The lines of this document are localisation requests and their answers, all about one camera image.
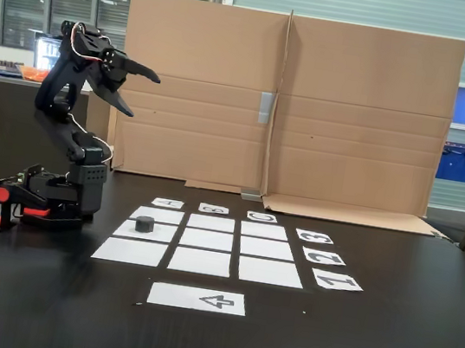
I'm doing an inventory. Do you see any black round token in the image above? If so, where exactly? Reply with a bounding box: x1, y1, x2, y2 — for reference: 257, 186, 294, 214
133, 214, 156, 235

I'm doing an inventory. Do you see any white paper grid square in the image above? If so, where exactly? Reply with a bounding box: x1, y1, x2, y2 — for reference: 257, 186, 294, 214
113, 217, 179, 245
178, 227, 235, 254
239, 220, 291, 242
167, 245, 234, 279
91, 233, 170, 269
237, 235, 297, 263
236, 255, 307, 289
129, 203, 185, 226
186, 212, 236, 234

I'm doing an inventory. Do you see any black mini fridge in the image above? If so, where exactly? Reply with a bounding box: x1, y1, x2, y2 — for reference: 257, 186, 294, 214
30, 31, 66, 73

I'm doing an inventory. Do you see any brown cardboard panel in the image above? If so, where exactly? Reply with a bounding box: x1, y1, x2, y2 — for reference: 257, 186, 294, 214
100, 0, 294, 200
261, 14, 465, 239

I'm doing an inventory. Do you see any orange bag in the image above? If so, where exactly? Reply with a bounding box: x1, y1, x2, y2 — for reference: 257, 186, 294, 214
14, 64, 52, 84

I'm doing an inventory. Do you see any letter A paper sheet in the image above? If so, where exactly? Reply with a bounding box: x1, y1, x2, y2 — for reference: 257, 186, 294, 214
150, 197, 185, 211

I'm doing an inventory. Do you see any letter B paper sheet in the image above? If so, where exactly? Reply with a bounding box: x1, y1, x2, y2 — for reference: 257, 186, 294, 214
198, 202, 230, 217

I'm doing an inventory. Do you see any letter C paper sheet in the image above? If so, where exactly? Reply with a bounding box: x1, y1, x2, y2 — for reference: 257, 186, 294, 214
246, 209, 280, 224

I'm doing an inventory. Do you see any white arrow paper sheet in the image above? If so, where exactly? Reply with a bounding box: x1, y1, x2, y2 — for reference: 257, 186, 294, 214
146, 280, 249, 319

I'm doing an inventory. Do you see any number 3 paper sheet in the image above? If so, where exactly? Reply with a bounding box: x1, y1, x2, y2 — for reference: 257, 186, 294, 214
294, 229, 335, 246

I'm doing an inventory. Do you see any number 2 paper sheet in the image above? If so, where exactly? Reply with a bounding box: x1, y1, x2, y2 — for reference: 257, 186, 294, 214
301, 246, 348, 268

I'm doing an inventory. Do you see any number 1 paper sheet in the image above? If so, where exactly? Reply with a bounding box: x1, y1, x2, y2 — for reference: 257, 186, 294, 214
309, 270, 365, 295

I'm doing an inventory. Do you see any grey duct tape strip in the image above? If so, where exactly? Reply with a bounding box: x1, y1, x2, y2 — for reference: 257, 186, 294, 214
257, 92, 277, 125
239, 188, 262, 203

